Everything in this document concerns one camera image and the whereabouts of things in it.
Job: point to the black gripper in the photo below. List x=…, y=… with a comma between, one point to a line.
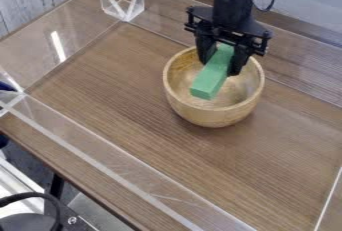
x=246, y=37

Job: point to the green rectangular block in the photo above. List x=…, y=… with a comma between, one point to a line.
x=214, y=73

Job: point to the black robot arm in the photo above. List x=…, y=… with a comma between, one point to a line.
x=227, y=23

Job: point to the light wooden bowl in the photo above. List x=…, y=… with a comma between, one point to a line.
x=235, y=101

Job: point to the blue object at left edge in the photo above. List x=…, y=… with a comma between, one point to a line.
x=5, y=87

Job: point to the black table leg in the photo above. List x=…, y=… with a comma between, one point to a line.
x=56, y=186

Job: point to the clear acrylic corner bracket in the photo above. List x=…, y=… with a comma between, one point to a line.
x=124, y=10

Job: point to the clear acrylic front wall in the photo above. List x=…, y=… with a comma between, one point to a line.
x=139, y=194

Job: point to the grey metal base plate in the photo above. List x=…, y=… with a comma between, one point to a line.
x=71, y=221

